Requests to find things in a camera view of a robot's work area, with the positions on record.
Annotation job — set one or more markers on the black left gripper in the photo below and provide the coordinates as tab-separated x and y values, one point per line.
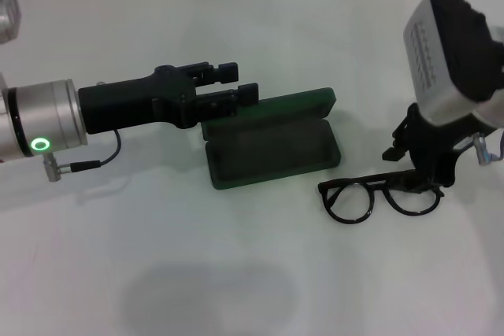
134	104

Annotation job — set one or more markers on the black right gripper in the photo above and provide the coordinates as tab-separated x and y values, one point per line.
433	147

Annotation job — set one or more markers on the green glasses case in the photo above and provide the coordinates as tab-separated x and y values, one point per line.
271	151

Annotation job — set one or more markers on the black glasses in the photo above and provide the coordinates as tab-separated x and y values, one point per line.
323	194

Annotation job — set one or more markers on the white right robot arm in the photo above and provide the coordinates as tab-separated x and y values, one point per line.
486	119

